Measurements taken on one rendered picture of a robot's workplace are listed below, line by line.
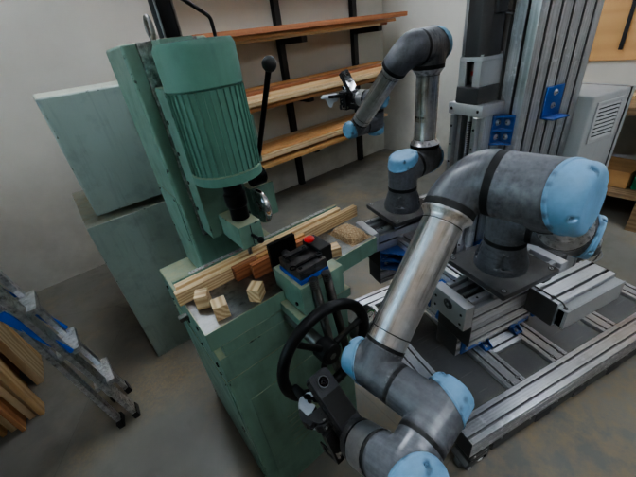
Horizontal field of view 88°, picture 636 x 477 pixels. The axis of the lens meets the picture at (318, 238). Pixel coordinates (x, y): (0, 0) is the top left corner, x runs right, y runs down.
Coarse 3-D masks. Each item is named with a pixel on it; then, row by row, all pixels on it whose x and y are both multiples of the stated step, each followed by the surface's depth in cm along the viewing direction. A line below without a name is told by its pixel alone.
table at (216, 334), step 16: (336, 240) 109; (368, 240) 107; (352, 256) 104; (272, 272) 98; (224, 288) 94; (240, 288) 94; (272, 288) 92; (192, 304) 90; (240, 304) 88; (256, 304) 87; (272, 304) 90; (288, 304) 90; (192, 320) 89; (208, 320) 84; (224, 320) 83; (240, 320) 85; (256, 320) 88; (208, 336) 80; (224, 336) 83
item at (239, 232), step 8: (224, 216) 96; (224, 224) 96; (232, 224) 91; (240, 224) 90; (248, 224) 90; (256, 224) 91; (224, 232) 100; (232, 232) 93; (240, 232) 89; (248, 232) 90; (256, 232) 92; (240, 240) 90; (248, 240) 91; (256, 240) 93
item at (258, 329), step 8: (280, 312) 93; (264, 320) 90; (272, 320) 92; (280, 320) 94; (256, 328) 89; (264, 328) 91; (240, 336) 87; (248, 336) 88; (256, 336) 90; (224, 344) 84; (232, 344) 86; (240, 344) 88; (224, 352) 85; (232, 352) 87
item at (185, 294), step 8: (344, 208) 119; (352, 208) 119; (336, 216) 115; (344, 216) 118; (352, 216) 121; (312, 224) 112; (320, 224) 112; (328, 224) 114; (336, 224) 117; (296, 232) 109; (304, 232) 109; (312, 232) 111; (320, 232) 113; (264, 248) 103; (248, 256) 100; (232, 264) 97; (216, 272) 95; (224, 272) 95; (232, 272) 96; (200, 280) 92; (208, 280) 93; (216, 280) 94; (224, 280) 96; (184, 288) 90; (192, 288) 90; (200, 288) 92; (208, 288) 93; (176, 296) 88; (184, 296) 90; (192, 296) 91; (184, 304) 90
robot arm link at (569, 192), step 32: (512, 160) 52; (544, 160) 50; (576, 160) 48; (480, 192) 55; (512, 192) 51; (544, 192) 48; (576, 192) 46; (544, 224) 50; (576, 224) 47; (576, 256) 81
